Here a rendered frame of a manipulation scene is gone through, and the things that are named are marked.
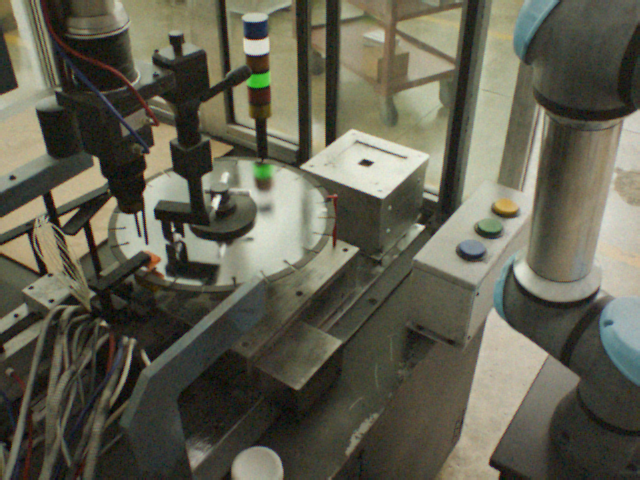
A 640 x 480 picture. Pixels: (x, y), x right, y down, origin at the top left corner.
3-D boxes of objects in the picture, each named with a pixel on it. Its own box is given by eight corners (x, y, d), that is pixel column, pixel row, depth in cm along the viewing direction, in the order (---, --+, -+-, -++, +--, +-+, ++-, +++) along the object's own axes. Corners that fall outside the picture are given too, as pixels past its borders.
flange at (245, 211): (272, 216, 105) (271, 203, 103) (213, 246, 99) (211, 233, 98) (230, 187, 112) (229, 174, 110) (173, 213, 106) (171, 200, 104)
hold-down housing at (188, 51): (199, 160, 95) (182, 21, 82) (220, 173, 92) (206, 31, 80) (167, 175, 92) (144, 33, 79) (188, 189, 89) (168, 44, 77)
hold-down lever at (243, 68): (219, 73, 89) (218, 53, 88) (255, 84, 87) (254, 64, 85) (177, 95, 84) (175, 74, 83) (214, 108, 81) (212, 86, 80)
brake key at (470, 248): (464, 245, 109) (466, 235, 108) (487, 254, 107) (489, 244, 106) (454, 258, 107) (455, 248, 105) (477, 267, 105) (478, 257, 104)
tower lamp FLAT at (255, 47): (255, 44, 123) (254, 28, 121) (274, 49, 121) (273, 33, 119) (239, 52, 120) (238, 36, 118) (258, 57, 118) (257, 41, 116)
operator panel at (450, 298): (473, 242, 132) (484, 178, 123) (525, 263, 127) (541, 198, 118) (404, 326, 114) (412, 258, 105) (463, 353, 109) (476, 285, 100)
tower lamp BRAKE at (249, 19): (254, 27, 121) (253, 11, 119) (273, 32, 119) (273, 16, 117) (237, 35, 118) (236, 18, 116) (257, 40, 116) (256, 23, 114)
